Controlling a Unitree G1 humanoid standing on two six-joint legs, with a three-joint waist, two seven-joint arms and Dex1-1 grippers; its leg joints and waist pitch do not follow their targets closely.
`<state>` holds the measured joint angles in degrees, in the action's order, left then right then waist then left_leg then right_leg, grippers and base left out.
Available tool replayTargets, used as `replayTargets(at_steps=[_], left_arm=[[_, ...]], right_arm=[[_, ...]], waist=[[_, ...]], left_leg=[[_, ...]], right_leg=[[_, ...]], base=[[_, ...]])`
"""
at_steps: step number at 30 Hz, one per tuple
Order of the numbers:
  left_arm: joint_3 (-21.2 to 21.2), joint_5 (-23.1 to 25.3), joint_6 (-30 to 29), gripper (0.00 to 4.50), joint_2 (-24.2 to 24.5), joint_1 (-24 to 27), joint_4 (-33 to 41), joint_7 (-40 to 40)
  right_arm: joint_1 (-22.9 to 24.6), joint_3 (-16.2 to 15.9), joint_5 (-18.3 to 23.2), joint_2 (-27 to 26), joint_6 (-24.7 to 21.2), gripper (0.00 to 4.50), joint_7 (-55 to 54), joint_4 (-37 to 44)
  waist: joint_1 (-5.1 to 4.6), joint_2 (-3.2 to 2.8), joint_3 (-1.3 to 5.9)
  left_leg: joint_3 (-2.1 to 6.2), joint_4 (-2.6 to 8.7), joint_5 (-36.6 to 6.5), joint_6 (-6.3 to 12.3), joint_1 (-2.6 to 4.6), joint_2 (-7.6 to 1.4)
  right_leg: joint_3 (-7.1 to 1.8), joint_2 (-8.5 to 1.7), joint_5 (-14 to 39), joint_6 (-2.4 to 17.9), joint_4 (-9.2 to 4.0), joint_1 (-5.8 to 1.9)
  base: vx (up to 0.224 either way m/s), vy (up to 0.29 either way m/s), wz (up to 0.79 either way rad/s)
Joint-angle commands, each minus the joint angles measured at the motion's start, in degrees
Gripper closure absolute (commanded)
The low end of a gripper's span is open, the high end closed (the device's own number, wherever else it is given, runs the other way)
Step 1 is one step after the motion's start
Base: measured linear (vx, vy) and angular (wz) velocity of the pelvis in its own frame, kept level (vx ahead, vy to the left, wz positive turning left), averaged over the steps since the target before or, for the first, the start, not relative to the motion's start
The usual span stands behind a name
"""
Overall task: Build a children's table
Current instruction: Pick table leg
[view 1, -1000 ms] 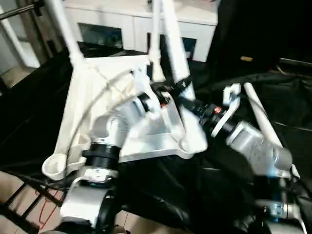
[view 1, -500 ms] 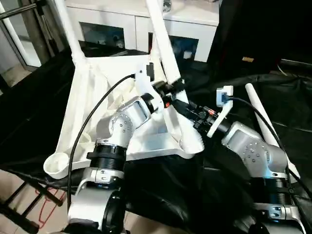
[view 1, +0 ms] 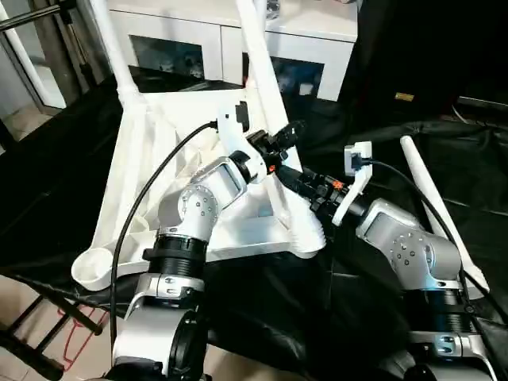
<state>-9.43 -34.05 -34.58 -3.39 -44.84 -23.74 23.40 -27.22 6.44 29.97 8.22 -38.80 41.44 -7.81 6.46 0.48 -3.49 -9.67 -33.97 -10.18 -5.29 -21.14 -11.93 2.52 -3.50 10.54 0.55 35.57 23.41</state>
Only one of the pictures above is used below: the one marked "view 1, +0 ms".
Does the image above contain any grey metal tripod stand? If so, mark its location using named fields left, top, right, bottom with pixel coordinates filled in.
left=0, top=0, right=98, bottom=108

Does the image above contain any black speaker cabinet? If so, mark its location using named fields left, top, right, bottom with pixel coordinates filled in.
left=339, top=0, right=464, bottom=118

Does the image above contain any white sideboard cabinet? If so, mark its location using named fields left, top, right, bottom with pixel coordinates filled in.
left=106, top=0, right=358, bottom=102

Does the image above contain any black metal floor frame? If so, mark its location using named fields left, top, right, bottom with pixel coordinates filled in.
left=0, top=291, right=102, bottom=381

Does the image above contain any white slanted pipe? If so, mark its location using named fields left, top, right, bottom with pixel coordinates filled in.
left=0, top=17, right=67, bottom=110

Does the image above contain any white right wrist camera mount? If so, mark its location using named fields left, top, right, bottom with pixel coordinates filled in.
left=332, top=140, right=375, bottom=228

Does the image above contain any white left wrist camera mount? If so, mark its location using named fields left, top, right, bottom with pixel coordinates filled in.
left=216, top=101, right=266, bottom=184

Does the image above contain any black plastic mat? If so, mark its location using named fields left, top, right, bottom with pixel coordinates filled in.
left=0, top=65, right=508, bottom=381

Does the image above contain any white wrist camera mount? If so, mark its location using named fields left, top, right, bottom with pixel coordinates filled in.
left=216, top=101, right=266, bottom=184
left=332, top=140, right=375, bottom=228

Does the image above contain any white plastic table top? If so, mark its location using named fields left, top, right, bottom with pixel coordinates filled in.
left=71, top=83, right=330, bottom=293

